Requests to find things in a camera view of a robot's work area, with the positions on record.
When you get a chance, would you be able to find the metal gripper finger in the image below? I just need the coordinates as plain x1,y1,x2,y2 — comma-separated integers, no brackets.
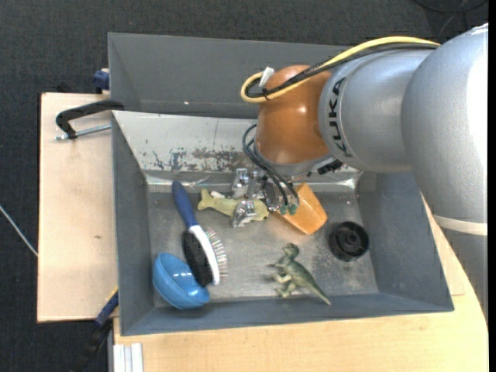
231,200,257,229
231,167,251,191

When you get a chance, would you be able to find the blue bowl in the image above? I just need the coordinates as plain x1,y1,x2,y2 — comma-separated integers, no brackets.
151,251,212,311

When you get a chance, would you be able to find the orange cup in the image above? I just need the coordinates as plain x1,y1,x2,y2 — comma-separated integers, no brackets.
270,181,329,236

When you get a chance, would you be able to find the blue and white hairbrush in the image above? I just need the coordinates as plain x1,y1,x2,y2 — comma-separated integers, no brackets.
171,179,229,288

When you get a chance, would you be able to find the black cylinder on white bracket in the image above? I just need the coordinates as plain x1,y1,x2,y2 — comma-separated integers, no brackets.
318,160,345,176

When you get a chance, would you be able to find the grey metal bin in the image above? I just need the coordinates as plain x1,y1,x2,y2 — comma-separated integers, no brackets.
107,32,455,336

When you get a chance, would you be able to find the green toy dinosaur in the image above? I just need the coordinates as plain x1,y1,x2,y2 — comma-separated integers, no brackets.
266,242,332,307

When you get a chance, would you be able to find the yellow-green toy fish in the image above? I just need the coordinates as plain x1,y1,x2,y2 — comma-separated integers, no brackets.
197,188,270,225

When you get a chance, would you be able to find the pale wood board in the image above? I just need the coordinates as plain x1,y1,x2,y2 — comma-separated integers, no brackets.
36,92,119,323

